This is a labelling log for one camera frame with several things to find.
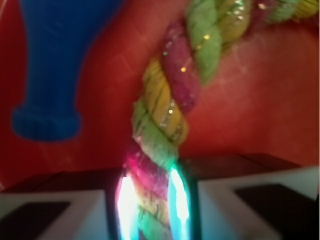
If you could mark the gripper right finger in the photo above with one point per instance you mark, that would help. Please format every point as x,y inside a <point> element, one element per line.
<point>253,196</point>

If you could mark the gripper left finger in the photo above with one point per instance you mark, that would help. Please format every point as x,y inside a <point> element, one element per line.
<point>80,205</point>

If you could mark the red plastic tray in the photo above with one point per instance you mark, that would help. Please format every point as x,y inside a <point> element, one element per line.
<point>264,98</point>

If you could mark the blue plastic bottle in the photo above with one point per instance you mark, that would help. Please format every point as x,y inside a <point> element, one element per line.
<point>59,34</point>

